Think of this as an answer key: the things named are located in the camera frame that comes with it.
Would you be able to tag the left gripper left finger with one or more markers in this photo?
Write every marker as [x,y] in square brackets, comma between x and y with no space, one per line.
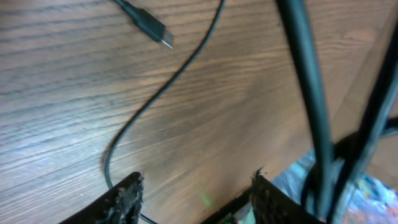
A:
[119,205]

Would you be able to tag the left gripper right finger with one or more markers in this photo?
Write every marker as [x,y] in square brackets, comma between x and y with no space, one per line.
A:
[272,206]

